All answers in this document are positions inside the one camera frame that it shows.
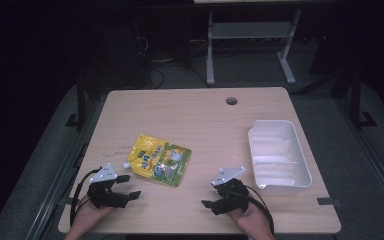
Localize black floor cables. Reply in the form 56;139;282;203
136;36;211;90

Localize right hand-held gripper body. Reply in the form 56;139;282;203
209;166;250;216

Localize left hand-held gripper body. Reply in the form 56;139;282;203
86;162;130;210

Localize white plastic bin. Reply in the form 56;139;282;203
247;119;313;197

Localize person's right hand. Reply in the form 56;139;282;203
228;201;273;236

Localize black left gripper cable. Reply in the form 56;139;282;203
69;167;102;228

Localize yellow spouted drink pouch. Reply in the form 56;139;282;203
122;133;193;189

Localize white metal table frame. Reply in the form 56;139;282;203
205;9;303;86

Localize person's left hand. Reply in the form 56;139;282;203
73;194;116;233

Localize black metal stand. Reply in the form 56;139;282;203
341;66;378;129
65;79;88;130

